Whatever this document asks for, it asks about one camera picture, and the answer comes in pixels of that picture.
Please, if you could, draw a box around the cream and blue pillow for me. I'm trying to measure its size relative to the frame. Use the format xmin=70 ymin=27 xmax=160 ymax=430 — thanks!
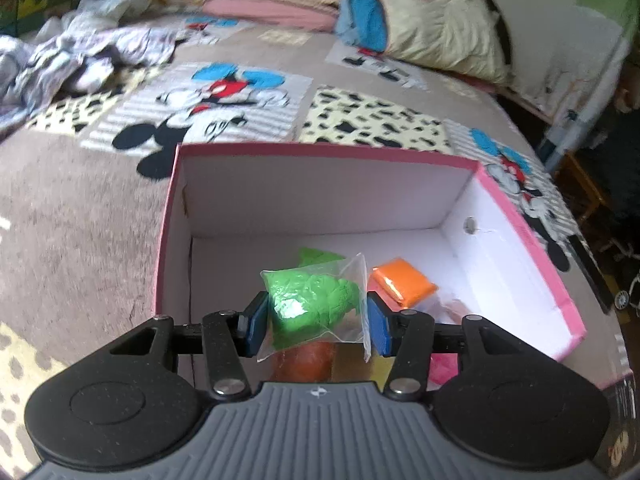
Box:
xmin=336 ymin=0 xmax=513 ymax=86

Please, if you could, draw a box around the pink clay packet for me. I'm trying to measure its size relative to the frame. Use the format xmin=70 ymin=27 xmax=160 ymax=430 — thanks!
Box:
xmin=424 ymin=299 xmax=475 ymax=390

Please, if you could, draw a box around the yellow clay packet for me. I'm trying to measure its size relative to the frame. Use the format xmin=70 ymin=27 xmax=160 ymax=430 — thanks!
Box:
xmin=331 ymin=345 xmax=396 ymax=385

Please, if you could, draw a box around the crumpled floral grey cloth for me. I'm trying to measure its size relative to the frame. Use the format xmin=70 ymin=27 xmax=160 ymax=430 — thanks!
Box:
xmin=0 ymin=0 xmax=179 ymax=131

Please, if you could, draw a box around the pink cardboard box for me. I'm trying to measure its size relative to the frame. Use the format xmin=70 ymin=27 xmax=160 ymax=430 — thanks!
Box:
xmin=155 ymin=143 xmax=586 ymax=395

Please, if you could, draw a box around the green clay packet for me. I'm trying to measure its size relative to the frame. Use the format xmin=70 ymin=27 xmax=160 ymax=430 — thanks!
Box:
xmin=297 ymin=246 xmax=347 ymax=269

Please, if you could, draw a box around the dark orange clay packet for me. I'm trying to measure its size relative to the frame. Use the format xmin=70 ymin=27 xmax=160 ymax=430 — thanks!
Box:
xmin=270 ymin=342 xmax=335 ymax=384

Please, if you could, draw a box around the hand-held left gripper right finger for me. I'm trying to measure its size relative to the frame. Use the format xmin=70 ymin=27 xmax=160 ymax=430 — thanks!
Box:
xmin=364 ymin=291 xmax=497 ymax=403

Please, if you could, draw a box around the cartoon mouse printed blanket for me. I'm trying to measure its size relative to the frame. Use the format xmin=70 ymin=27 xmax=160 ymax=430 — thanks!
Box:
xmin=0 ymin=16 xmax=626 ymax=480

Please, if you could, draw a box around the pink pillow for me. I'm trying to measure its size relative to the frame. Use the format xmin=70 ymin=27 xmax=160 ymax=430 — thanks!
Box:
xmin=202 ymin=0 xmax=339 ymax=32

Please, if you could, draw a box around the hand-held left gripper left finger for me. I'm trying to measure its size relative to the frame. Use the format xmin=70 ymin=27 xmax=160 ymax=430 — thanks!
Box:
xmin=107 ymin=291 xmax=271 ymax=402

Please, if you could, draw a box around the green clay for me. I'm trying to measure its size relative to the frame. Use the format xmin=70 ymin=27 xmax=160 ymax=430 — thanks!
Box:
xmin=256 ymin=253 xmax=372 ymax=364

